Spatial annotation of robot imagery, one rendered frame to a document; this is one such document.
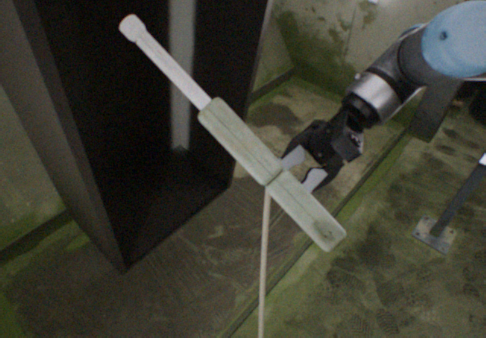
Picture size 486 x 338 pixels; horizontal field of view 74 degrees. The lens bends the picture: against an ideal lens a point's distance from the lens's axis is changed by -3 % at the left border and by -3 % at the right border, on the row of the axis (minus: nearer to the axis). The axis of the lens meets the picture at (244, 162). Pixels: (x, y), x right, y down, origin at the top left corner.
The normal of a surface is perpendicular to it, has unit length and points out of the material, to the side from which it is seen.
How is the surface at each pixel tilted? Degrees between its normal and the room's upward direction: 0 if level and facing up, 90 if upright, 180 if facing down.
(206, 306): 0
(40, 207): 57
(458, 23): 51
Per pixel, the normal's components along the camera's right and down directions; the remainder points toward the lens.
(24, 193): 0.62, 0.01
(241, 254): 0.00, -0.71
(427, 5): -0.67, 0.52
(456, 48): -0.09, 0.09
